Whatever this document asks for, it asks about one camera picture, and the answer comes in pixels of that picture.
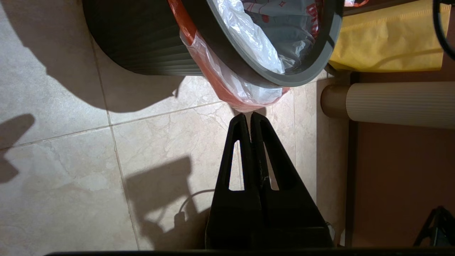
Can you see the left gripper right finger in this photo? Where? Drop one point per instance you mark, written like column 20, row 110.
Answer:
column 291, row 220

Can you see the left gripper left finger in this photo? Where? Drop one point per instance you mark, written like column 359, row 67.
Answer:
column 234, row 220

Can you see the yellow fabric bag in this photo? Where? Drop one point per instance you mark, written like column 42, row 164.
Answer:
column 387, row 39

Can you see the grey ribbed cushion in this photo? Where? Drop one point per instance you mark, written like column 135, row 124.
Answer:
column 398, row 103

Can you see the dark furniture frame post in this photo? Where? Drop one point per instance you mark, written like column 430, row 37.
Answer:
column 352, row 177

